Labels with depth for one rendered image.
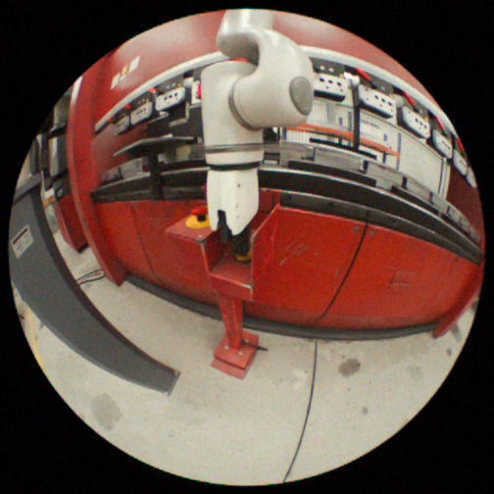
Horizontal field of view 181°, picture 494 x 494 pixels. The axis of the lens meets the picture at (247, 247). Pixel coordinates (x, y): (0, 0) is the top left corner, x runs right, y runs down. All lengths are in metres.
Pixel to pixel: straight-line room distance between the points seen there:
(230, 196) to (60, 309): 0.43
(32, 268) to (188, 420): 0.88
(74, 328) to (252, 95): 0.52
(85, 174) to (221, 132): 1.26
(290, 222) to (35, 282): 0.67
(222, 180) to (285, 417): 0.97
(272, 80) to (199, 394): 1.04
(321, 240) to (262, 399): 0.80
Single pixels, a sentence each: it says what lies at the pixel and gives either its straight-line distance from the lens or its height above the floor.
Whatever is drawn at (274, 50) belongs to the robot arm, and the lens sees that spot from 0.19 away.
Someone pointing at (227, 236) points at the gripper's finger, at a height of 0.80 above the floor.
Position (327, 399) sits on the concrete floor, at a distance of 1.02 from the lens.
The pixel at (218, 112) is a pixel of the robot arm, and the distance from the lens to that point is 0.21.
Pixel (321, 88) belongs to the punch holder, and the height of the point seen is 1.18.
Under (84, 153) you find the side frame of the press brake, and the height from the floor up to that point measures 1.19.
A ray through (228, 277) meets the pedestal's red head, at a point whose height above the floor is 0.70.
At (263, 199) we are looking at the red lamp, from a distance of 0.36.
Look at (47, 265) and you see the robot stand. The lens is 0.40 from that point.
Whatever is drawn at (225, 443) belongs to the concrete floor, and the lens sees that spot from 0.97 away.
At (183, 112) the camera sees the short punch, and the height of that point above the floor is 1.13.
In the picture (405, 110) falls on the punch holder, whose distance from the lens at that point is 0.76.
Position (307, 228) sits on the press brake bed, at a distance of 0.49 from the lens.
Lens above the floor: 0.92
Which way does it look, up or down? 34 degrees down
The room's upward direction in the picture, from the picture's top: straight up
